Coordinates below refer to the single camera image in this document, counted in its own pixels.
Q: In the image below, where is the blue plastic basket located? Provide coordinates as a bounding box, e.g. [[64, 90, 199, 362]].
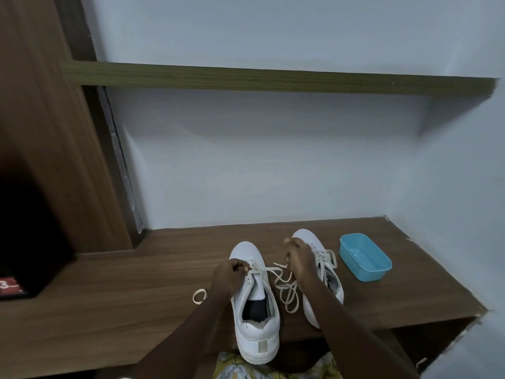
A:
[[339, 233, 393, 283]]

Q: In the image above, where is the white sneaker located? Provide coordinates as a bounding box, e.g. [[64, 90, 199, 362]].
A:
[[291, 228, 345, 330], [228, 241, 281, 366]]

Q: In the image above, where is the person's right hand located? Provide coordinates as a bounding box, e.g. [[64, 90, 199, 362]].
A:
[[283, 237, 318, 287]]

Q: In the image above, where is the person's left forearm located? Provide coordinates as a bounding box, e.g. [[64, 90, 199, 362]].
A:
[[128, 292, 237, 379]]

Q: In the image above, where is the wooden wall shelf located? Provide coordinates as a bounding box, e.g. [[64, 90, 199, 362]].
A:
[[61, 61, 499, 97]]

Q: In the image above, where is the cream shoelace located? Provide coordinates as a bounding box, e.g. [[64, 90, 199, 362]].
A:
[[192, 262, 301, 314], [314, 248, 339, 281]]

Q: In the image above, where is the person's left hand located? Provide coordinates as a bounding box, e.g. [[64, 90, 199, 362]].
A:
[[209, 259, 252, 303]]

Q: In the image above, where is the person's right forearm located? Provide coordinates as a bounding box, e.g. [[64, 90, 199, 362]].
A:
[[301, 278, 419, 379]]

